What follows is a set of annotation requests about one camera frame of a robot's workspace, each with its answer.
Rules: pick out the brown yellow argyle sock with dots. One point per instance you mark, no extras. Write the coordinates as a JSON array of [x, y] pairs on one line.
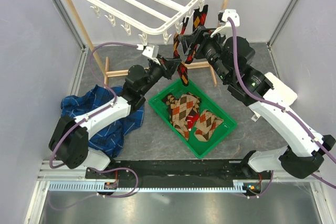
[[170, 100]]

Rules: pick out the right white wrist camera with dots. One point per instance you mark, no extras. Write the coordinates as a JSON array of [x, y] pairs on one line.
[[226, 18]]

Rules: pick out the tan brown argyle sock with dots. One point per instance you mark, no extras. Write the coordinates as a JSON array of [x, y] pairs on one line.
[[187, 104]]

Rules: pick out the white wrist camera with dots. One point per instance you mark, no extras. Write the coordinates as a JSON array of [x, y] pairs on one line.
[[226, 18], [150, 51]]

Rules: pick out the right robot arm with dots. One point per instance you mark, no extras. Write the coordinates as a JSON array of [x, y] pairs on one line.
[[230, 58]]

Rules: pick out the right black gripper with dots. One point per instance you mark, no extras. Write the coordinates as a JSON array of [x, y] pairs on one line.
[[201, 35]]

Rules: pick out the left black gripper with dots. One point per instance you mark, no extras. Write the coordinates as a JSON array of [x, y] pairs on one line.
[[168, 66]]

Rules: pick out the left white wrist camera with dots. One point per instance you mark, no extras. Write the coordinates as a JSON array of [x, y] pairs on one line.
[[150, 51]]

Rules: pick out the white plastic clip hanger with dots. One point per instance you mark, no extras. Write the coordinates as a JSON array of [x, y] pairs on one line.
[[149, 17]]

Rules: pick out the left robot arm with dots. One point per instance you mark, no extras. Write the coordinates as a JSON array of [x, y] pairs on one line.
[[70, 140]]

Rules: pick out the blue plaid shirt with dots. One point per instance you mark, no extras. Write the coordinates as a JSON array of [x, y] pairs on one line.
[[110, 139]]

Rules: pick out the red christmas sock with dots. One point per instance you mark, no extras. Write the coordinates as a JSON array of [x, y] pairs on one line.
[[191, 120]]

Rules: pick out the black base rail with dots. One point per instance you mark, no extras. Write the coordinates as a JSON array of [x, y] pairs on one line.
[[190, 173]]

